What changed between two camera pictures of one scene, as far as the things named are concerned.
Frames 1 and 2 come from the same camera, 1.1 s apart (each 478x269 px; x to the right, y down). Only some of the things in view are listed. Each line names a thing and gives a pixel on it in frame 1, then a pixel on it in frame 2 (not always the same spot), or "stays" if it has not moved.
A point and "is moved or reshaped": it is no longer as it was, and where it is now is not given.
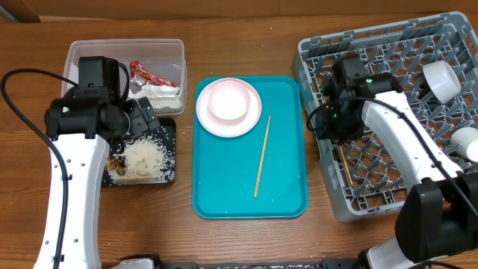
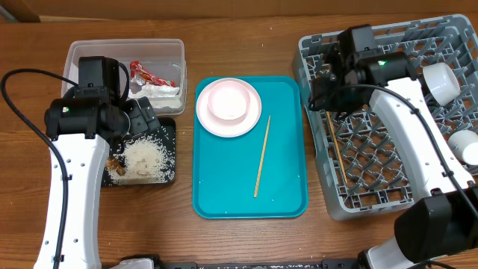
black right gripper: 328,130 -> 325,101
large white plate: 228,128 stays
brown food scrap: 113,164 stays
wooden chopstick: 257,184 stays
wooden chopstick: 346,166 is moved or reshaped
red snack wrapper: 140,76 stays
